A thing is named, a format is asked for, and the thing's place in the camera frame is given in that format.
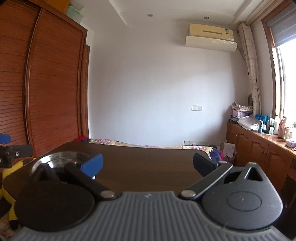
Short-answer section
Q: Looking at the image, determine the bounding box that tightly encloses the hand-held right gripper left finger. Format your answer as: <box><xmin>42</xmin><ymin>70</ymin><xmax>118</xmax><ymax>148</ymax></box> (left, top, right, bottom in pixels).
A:
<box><xmin>23</xmin><ymin>153</ymin><xmax>117</xmax><ymax>202</ymax></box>

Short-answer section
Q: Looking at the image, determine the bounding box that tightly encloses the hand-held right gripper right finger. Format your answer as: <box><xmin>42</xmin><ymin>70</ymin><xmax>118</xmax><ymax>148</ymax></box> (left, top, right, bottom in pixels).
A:
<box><xmin>180</xmin><ymin>153</ymin><xmax>270</xmax><ymax>202</ymax></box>

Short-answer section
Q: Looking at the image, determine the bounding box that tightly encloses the large steel bowl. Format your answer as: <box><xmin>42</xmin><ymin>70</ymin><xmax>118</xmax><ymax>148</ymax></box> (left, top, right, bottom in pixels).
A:
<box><xmin>31</xmin><ymin>150</ymin><xmax>103</xmax><ymax>180</ymax></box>

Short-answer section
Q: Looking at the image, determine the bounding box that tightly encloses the dark blue cloth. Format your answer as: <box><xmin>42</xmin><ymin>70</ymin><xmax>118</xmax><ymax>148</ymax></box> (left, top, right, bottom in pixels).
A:
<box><xmin>208</xmin><ymin>148</ymin><xmax>226</xmax><ymax>163</ymax></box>

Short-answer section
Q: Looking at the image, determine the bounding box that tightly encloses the yellow plush toy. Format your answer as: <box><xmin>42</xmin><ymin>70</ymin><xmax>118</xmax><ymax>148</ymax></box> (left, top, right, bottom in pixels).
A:
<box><xmin>0</xmin><ymin>158</ymin><xmax>37</xmax><ymax>230</ymax></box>

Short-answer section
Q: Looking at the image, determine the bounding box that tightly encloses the floral bed blanket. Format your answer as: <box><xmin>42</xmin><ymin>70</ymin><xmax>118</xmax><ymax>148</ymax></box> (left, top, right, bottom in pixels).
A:
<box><xmin>88</xmin><ymin>138</ymin><xmax>222</xmax><ymax>160</ymax></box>

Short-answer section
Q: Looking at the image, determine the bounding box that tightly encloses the low wooden cabinet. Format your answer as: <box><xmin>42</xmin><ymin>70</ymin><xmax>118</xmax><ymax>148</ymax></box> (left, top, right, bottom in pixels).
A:
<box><xmin>227</xmin><ymin>122</ymin><xmax>296</xmax><ymax>193</ymax></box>

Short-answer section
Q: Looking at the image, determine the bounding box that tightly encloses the clear plastic bag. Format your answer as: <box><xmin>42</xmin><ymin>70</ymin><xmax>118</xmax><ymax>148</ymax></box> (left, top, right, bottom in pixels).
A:
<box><xmin>237</xmin><ymin>115</ymin><xmax>260</xmax><ymax>131</ymax></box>

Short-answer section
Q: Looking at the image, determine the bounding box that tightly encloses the purple box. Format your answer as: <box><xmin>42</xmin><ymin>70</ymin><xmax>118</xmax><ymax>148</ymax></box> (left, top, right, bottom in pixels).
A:
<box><xmin>232</xmin><ymin>110</ymin><xmax>252</xmax><ymax>118</ymax></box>

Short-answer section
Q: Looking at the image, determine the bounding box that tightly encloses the stack of newspapers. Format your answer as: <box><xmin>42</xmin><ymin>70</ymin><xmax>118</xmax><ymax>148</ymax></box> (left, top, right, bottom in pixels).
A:
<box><xmin>231</xmin><ymin>102</ymin><xmax>253</xmax><ymax>112</ymax></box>

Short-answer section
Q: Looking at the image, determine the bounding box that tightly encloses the wooden slatted wardrobe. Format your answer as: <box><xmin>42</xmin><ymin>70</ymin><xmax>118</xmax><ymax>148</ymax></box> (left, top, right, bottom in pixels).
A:
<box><xmin>0</xmin><ymin>0</ymin><xmax>90</xmax><ymax>158</ymax></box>

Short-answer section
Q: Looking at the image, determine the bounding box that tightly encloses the patterned beige curtain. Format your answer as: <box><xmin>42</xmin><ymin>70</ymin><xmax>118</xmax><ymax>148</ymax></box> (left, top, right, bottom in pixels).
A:
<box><xmin>238</xmin><ymin>22</ymin><xmax>262</xmax><ymax>116</ymax></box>

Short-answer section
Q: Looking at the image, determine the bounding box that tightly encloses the window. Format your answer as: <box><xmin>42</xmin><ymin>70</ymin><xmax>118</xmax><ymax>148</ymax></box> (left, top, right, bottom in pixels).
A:
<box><xmin>272</xmin><ymin>38</ymin><xmax>296</xmax><ymax>123</ymax></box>

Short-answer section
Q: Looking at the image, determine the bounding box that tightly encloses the green storage box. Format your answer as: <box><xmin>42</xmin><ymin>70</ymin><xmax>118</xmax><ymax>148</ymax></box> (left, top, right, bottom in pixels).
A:
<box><xmin>66</xmin><ymin>3</ymin><xmax>84</xmax><ymax>24</ymax></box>

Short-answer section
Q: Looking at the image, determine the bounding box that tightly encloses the grey roller blind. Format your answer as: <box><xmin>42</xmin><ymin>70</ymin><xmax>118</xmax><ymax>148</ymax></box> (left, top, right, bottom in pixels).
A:
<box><xmin>267</xmin><ymin>7</ymin><xmax>296</xmax><ymax>47</ymax></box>

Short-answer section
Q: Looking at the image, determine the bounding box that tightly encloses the wall air conditioner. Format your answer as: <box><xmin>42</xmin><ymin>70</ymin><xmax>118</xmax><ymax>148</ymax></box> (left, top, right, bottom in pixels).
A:
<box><xmin>185</xmin><ymin>23</ymin><xmax>238</xmax><ymax>52</ymax></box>

